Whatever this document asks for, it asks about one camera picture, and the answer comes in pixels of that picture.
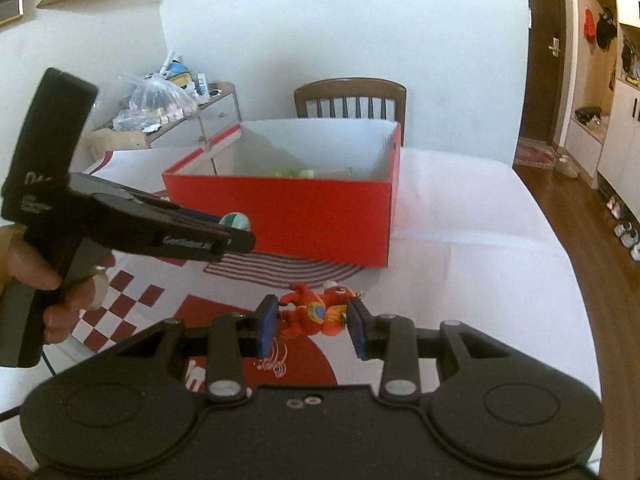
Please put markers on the printed table cover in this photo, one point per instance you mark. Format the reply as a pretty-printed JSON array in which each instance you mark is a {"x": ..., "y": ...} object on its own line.
[{"x": 475, "y": 260}]

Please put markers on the tan cardboard box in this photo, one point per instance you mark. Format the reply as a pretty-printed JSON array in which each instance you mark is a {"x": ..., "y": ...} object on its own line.
[{"x": 120, "y": 142}]

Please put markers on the beige slippers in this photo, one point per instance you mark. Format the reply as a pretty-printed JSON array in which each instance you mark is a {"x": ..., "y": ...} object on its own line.
[{"x": 566, "y": 166}]

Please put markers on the teal tape dispenser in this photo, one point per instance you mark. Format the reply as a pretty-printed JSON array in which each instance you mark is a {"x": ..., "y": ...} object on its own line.
[{"x": 232, "y": 221}]

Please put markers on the brown wooden chair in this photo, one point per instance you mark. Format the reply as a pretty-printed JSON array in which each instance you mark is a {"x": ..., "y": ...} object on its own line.
[{"x": 350, "y": 87}]

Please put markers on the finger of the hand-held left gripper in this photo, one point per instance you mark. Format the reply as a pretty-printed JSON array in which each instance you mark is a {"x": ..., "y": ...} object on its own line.
[
  {"x": 195, "y": 216},
  {"x": 200, "y": 245}
]

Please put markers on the dark brown door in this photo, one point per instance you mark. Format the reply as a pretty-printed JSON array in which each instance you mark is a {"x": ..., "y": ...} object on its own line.
[{"x": 545, "y": 10}]

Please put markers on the white drawer cabinet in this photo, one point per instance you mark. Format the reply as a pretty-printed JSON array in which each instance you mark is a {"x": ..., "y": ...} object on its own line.
[{"x": 222, "y": 115}]

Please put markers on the doormat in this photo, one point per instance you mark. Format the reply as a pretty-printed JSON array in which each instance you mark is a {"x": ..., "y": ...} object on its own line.
[{"x": 532, "y": 155}]

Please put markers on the red cardboard box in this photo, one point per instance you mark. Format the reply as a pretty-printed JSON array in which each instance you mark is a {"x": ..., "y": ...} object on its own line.
[{"x": 280, "y": 220}]

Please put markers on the red toy figure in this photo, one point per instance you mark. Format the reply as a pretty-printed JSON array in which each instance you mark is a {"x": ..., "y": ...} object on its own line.
[{"x": 310, "y": 315}]

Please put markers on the red hanging hat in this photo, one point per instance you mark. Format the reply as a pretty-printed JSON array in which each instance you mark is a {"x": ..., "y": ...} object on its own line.
[{"x": 590, "y": 25}]

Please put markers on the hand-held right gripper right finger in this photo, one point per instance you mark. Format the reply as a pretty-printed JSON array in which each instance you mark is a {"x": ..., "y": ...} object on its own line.
[{"x": 356, "y": 330}]

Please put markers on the grey white wall cabinet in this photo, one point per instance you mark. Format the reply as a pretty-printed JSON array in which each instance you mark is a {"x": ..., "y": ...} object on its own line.
[{"x": 620, "y": 125}]

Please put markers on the person's left hand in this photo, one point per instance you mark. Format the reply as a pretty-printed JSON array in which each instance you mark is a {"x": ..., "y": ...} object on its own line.
[{"x": 30, "y": 260}]

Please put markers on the row of small shoes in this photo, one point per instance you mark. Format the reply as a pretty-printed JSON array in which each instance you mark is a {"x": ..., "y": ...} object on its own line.
[{"x": 625, "y": 230}]

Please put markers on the clear plastic bag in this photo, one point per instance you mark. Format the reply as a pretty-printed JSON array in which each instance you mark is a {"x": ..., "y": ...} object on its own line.
[{"x": 155, "y": 105}]

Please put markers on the black hanging hat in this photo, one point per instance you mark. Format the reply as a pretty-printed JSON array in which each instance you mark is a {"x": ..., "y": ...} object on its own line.
[{"x": 606, "y": 29}]

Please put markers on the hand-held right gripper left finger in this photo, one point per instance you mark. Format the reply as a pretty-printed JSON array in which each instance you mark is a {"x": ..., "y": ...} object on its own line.
[{"x": 266, "y": 327}]

